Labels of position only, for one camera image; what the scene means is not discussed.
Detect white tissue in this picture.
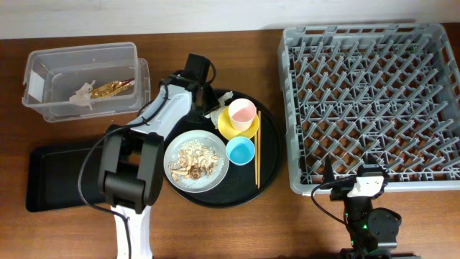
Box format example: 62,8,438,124
69,80,96,110
205,91,234,129

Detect yellow bowl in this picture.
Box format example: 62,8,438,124
218,107,259,140

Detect pink cup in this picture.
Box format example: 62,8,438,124
229,99,257,131

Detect blue cup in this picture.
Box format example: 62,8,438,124
226,136,255,166

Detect gold foil wrapper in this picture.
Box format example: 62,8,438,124
91,78,135,99

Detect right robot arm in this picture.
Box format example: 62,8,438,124
310,155,417,259

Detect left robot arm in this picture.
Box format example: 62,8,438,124
96,71,230,258

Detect grey dishwasher rack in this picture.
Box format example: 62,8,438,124
277,24,459,196

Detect clear plastic waste bin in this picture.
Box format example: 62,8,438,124
22,42,150,122

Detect round black tray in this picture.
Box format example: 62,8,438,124
164,91,284,209

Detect right wooden chopstick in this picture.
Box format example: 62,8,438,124
256,111,262,189

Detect wooden chopstick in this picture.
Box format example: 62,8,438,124
254,132,259,188
256,111,262,189

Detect food scraps on plate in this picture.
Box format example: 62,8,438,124
168,140,220,181

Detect grey plate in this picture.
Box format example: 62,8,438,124
164,130,230,194

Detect left wooden chopstick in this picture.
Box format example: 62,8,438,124
254,132,259,188

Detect black rectangular tray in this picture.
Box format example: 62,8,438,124
25,140,94,212

